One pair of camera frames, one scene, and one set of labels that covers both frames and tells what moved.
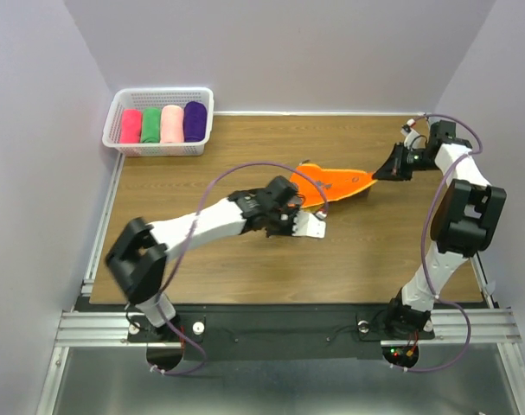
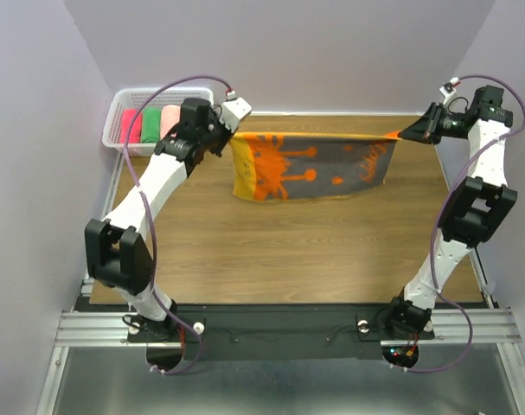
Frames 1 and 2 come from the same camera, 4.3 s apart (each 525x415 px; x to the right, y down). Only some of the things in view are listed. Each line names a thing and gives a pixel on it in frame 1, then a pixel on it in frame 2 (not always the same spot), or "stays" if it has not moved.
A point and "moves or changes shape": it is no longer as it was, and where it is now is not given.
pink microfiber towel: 131,128 stays
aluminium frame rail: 110,330 stays
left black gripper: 291,212 → 226,132
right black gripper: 393,169 → 426,128
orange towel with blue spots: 336,183 moves or changes shape
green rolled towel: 151,125 stays
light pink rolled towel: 172,125 stays
